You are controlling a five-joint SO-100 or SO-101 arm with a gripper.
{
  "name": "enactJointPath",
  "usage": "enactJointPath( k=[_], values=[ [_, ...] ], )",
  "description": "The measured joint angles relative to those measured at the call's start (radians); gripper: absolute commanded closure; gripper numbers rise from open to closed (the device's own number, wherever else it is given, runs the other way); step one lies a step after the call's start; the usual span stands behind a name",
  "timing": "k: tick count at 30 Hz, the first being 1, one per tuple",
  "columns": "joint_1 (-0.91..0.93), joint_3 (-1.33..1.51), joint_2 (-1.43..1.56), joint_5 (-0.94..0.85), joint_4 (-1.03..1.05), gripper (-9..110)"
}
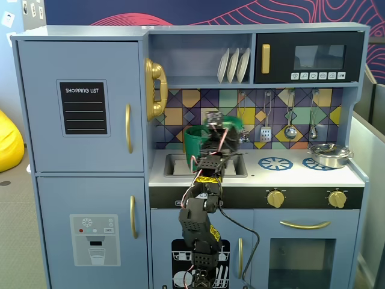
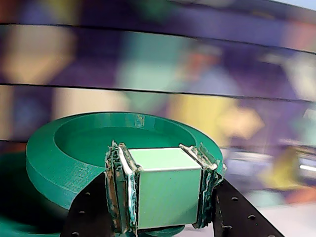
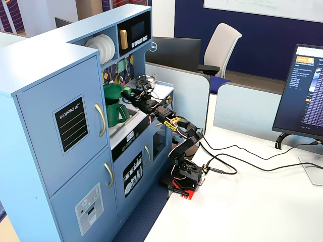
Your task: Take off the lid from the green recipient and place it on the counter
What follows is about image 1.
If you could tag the gold toy telephone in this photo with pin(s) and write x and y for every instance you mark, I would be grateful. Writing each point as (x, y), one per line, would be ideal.
(156, 72)

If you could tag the dark partition panel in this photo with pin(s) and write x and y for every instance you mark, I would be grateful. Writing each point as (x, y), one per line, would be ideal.
(379, 102)

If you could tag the steel pot lid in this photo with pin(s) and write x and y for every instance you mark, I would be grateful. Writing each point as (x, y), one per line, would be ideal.
(325, 149)

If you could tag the steel cooking pot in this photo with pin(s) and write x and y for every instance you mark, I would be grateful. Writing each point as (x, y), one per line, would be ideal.
(331, 162)

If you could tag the gold stove knob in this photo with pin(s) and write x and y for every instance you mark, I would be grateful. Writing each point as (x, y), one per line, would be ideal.
(337, 199)
(275, 198)

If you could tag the yellow bean bag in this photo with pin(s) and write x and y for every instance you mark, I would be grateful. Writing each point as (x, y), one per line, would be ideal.
(9, 144)

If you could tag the black toy microwave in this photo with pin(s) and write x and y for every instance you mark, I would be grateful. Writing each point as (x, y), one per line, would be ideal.
(282, 39)

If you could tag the blue toy kitchen unit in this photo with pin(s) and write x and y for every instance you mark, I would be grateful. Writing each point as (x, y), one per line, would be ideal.
(90, 32)

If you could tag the black shopping list board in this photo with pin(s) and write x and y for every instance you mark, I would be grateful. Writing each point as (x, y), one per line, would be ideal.
(84, 105)

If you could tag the blue dishwasher door with print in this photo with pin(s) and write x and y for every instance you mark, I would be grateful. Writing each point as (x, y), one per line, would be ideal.
(162, 219)

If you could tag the white paper card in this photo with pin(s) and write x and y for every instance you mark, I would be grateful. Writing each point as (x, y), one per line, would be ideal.
(33, 10)
(25, 6)
(8, 18)

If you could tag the blue fridge door with dispenser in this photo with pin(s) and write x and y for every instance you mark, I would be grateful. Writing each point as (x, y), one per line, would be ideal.
(60, 195)

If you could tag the steel slotted spatula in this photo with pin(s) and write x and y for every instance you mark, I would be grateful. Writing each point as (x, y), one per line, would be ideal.
(265, 134)

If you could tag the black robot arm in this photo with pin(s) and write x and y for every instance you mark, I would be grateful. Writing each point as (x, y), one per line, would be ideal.
(195, 222)

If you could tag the steel skimmer spoon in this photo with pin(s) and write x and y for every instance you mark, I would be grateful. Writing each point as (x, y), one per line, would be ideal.
(246, 137)

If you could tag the steel ladle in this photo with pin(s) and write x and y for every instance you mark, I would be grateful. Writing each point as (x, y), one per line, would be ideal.
(290, 132)

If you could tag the white toy plate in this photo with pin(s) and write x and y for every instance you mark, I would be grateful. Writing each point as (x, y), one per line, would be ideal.
(243, 64)
(232, 66)
(222, 66)

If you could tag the grey sink basin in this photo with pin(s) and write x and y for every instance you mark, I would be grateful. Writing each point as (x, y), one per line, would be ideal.
(169, 165)

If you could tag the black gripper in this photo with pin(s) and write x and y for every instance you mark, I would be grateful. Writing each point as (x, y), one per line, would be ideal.
(229, 136)

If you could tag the grey partition panel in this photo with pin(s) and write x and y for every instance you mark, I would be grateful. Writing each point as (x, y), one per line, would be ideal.
(373, 180)

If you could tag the blue oven door with window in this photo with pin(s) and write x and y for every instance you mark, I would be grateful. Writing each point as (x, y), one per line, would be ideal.
(261, 219)

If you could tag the blue fridge door with chalkboard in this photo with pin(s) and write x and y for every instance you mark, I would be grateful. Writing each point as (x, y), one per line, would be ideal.
(36, 120)

